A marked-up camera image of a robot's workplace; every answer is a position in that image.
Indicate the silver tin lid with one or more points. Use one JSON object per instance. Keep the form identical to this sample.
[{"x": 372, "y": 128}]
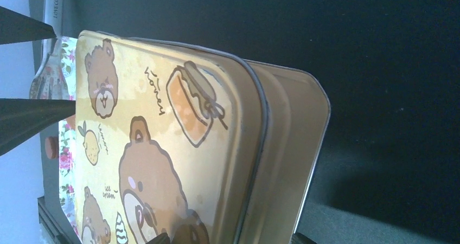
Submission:
[{"x": 168, "y": 136}]

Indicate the floral cookie tray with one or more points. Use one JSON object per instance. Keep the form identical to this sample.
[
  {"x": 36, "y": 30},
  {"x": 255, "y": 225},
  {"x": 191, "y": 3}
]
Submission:
[{"x": 67, "y": 135}]

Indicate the gold cookie tin box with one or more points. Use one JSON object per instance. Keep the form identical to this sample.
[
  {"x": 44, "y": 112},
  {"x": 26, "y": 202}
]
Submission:
[{"x": 299, "y": 114}]

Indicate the white handled metal tongs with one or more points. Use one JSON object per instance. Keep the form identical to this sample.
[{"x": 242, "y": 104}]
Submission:
[{"x": 49, "y": 81}]

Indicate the brown round chocolate cookie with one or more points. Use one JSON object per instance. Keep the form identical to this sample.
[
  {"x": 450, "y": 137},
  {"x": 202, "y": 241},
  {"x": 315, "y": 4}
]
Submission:
[{"x": 51, "y": 146}]

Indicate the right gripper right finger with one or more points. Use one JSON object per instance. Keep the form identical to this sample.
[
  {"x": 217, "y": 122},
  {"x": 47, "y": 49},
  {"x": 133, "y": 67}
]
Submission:
[{"x": 298, "y": 238}]

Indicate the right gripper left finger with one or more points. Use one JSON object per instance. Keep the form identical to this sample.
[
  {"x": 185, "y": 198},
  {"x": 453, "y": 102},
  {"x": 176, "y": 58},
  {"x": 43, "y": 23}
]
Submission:
[{"x": 163, "y": 238}]

